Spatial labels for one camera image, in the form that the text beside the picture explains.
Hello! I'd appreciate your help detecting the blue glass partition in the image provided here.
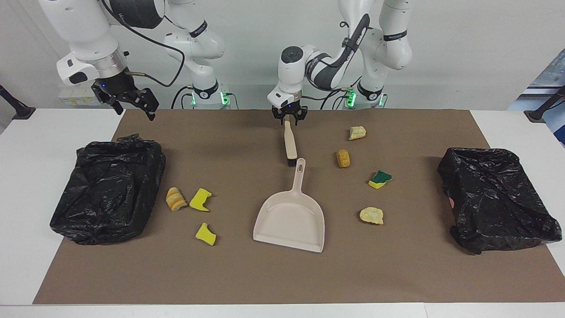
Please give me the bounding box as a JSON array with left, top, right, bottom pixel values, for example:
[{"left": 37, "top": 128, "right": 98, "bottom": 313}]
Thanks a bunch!
[{"left": 508, "top": 49, "right": 565, "bottom": 146}]

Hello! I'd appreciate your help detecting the beige hand brush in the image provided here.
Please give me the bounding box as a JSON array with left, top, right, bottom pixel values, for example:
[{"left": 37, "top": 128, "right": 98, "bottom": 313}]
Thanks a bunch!
[{"left": 282, "top": 116, "right": 298, "bottom": 167}]

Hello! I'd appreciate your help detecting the pale crusty bread chunk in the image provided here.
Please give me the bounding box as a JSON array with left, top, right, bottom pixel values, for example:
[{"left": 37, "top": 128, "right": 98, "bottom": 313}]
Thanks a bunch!
[{"left": 359, "top": 206, "right": 384, "bottom": 225}]

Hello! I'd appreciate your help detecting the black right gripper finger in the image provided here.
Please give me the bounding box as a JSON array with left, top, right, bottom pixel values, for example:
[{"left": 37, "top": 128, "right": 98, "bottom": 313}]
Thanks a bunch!
[
  {"left": 91, "top": 83, "right": 124, "bottom": 115},
  {"left": 130, "top": 87, "right": 159, "bottom": 121}
]

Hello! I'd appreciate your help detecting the black bag lined bin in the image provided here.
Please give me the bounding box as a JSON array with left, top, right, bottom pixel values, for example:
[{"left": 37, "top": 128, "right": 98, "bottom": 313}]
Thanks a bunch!
[
  {"left": 49, "top": 134, "right": 166, "bottom": 246},
  {"left": 437, "top": 147, "right": 563, "bottom": 255}
]

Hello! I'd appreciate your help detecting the striped croissant bread piece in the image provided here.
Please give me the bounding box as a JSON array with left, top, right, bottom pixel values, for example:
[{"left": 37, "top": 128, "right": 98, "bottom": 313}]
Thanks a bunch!
[{"left": 166, "top": 187, "right": 188, "bottom": 212}]

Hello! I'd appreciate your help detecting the brown table mat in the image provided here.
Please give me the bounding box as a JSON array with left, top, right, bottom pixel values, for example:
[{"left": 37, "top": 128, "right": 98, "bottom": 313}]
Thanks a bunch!
[{"left": 33, "top": 109, "right": 565, "bottom": 305}]

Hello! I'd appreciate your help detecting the green and yellow sponge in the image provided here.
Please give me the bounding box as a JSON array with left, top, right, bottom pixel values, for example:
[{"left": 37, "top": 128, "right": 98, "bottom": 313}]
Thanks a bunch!
[{"left": 368, "top": 170, "right": 393, "bottom": 189}]

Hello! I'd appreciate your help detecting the notched yellow sponge piece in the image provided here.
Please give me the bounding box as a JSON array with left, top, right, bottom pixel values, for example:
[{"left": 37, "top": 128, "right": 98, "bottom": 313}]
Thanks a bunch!
[{"left": 189, "top": 188, "right": 213, "bottom": 213}]

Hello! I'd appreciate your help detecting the black base cable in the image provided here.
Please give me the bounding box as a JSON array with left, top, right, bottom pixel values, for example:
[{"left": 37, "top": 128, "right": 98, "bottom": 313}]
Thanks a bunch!
[
  {"left": 171, "top": 85, "right": 195, "bottom": 110},
  {"left": 321, "top": 87, "right": 354, "bottom": 110}
]

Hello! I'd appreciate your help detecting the small yellow sponge piece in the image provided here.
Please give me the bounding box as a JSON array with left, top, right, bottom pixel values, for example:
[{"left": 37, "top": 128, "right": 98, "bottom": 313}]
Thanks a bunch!
[{"left": 195, "top": 222, "right": 217, "bottom": 246}]

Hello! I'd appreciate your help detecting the black stand foot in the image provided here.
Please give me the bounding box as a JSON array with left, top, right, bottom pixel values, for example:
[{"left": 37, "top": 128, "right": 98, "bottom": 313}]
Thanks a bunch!
[
  {"left": 524, "top": 85, "right": 565, "bottom": 123},
  {"left": 0, "top": 85, "right": 36, "bottom": 120}
]

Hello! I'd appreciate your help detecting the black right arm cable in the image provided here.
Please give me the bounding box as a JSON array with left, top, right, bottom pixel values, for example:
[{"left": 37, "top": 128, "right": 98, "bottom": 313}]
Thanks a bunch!
[{"left": 101, "top": 0, "right": 186, "bottom": 88}]

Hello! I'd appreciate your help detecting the beige plastic dustpan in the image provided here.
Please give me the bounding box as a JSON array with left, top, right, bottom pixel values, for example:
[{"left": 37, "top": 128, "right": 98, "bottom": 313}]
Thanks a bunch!
[{"left": 253, "top": 158, "right": 326, "bottom": 254}]

